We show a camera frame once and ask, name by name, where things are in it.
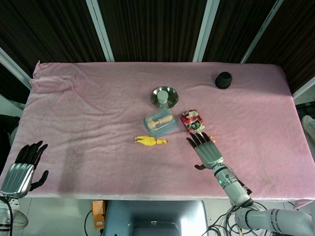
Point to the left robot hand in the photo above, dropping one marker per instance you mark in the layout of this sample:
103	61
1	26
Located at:
18	175

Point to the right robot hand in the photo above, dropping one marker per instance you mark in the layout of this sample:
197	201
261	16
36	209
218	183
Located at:
209	152

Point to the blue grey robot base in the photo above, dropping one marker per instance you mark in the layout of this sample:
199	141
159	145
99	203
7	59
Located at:
153	217

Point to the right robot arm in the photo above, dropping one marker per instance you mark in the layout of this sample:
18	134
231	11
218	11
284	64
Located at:
246	199

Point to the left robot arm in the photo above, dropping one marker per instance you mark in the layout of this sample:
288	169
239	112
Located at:
7	212

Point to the yellow rubber chicken toy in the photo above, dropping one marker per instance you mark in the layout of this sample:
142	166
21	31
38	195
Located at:
148	141

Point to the red snack packet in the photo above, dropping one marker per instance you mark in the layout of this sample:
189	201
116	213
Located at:
193	121

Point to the clear blue plastic box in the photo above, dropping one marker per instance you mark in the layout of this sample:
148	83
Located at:
161	123

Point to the pink fleece table cloth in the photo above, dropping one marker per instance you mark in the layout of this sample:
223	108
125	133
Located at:
157	127

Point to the clear bottle with grey cap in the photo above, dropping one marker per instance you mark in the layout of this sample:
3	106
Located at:
162	98

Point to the black round cup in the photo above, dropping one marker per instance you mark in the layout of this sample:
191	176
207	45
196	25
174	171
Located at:
223	79

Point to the white shoe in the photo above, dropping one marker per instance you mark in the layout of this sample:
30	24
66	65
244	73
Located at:
309	126

